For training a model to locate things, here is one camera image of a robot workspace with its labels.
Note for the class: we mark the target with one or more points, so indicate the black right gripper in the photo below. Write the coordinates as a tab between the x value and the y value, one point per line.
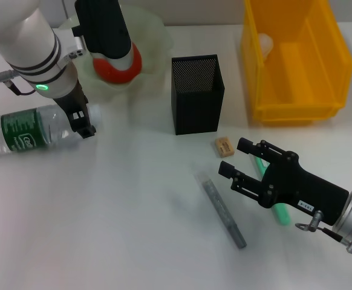
303	190

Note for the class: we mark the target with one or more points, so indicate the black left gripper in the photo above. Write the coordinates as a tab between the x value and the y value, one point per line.
73	101

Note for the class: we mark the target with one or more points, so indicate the red tomato-like fruit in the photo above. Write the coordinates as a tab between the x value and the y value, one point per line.
115	75

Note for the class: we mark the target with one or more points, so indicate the clear green-label water bottle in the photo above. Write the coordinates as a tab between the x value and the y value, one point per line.
21	133

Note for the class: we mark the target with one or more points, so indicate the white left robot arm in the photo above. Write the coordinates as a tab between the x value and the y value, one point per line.
21	36

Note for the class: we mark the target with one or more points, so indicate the beige eraser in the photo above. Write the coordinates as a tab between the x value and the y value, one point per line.
224	147

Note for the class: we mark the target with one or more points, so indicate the gray marker pen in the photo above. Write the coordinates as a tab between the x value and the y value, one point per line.
221	208

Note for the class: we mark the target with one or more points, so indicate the black mesh pen holder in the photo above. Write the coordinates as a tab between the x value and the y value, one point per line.
197	114

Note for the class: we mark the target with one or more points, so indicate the mint green pen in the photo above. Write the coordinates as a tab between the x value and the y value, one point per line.
282	216

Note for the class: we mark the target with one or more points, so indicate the pale green glass fruit plate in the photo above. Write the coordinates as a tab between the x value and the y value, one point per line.
151	45

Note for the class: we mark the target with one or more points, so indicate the yellow plastic storage bin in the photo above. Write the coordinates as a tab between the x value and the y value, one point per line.
297	75

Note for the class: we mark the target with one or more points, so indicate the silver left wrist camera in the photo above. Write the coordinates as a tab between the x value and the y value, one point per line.
103	27

